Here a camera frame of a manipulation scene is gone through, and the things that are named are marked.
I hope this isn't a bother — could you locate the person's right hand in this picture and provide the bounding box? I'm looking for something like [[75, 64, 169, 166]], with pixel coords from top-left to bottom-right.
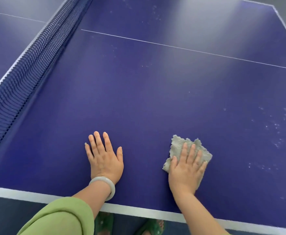
[[168, 142, 208, 197]]

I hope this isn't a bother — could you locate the person's left hand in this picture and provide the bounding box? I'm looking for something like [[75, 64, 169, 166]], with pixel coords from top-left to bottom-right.
[[85, 131, 124, 185]]

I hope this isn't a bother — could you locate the grey cleaning cloth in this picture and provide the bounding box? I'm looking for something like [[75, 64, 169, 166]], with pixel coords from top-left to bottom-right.
[[162, 134, 213, 189]]

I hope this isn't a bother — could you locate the person's right forearm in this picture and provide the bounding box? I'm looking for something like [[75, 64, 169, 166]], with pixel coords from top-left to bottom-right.
[[173, 192, 230, 235]]

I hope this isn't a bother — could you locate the person's left forearm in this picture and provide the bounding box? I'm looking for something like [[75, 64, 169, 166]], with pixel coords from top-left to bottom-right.
[[72, 182, 113, 219]]

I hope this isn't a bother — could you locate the blue table tennis table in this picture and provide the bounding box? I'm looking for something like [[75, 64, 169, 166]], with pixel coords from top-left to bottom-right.
[[0, 0, 286, 235]]

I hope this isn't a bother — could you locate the dark table tennis net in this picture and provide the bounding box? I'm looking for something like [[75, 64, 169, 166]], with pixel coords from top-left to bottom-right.
[[0, 0, 94, 164]]

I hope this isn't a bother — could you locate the green right slipper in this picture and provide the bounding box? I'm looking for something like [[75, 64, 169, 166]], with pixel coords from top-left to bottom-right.
[[134, 219, 165, 235]]

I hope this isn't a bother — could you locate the white jade bracelet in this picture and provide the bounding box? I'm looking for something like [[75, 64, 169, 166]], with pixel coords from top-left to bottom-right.
[[88, 176, 116, 202]]

